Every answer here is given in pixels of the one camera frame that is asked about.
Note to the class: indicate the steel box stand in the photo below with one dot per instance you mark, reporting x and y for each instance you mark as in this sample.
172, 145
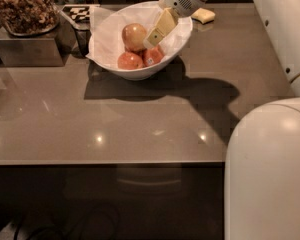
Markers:
48, 50

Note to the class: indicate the right red apple with sticker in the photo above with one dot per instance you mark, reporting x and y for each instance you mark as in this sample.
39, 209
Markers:
153, 56

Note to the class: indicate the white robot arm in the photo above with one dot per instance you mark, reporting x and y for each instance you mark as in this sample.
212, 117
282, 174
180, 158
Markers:
262, 167

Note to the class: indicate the black white patterned tag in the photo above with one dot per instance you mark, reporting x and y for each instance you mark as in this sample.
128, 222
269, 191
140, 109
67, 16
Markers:
77, 15

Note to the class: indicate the white paper liner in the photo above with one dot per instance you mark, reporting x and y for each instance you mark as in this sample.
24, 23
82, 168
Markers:
110, 34

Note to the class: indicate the left red apple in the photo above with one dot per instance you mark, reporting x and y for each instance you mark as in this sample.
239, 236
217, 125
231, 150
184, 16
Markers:
129, 61

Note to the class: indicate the red-yellow apple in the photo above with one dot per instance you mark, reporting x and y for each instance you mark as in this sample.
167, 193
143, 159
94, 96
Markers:
133, 35

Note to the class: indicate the yellow sponge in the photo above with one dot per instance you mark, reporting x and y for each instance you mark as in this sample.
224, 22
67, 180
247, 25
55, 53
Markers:
203, 16

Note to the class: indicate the white bowl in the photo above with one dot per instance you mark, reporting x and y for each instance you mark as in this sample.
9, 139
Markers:
140, 73

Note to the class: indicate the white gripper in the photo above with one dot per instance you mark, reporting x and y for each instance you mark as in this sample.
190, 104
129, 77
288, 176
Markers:
169, 18

